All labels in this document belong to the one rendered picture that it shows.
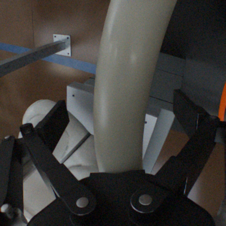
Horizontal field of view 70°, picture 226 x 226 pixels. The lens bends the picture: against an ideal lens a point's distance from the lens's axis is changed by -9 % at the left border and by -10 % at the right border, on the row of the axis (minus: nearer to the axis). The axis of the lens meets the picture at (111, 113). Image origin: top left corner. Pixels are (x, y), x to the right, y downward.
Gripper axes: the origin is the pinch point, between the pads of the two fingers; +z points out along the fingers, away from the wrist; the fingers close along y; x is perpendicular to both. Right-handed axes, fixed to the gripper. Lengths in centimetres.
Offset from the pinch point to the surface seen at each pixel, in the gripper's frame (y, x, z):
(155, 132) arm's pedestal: 12, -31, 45
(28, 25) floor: -91, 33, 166
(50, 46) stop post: -58, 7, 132
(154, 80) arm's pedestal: 16, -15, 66
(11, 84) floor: -152, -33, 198
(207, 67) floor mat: 64, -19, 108
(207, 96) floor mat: 66, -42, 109
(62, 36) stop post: -52, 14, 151
